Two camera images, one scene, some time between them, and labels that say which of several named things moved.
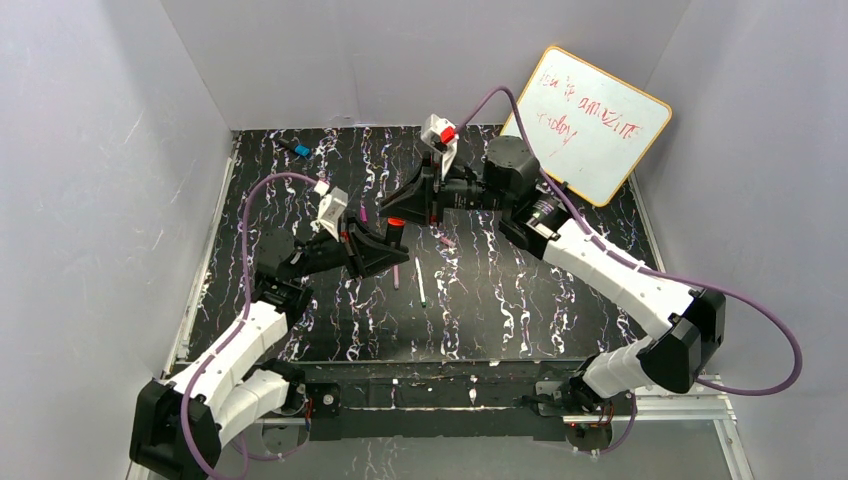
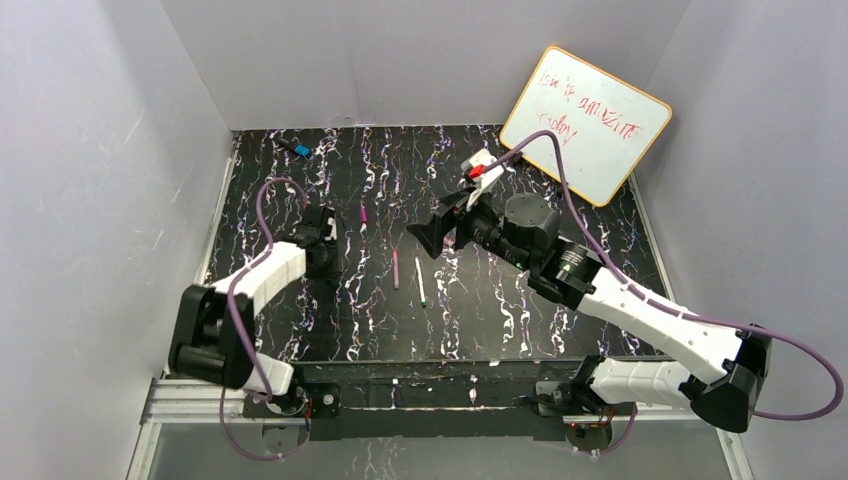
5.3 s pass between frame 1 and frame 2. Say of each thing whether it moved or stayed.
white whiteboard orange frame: stayed
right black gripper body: moved
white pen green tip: stayed
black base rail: stayed
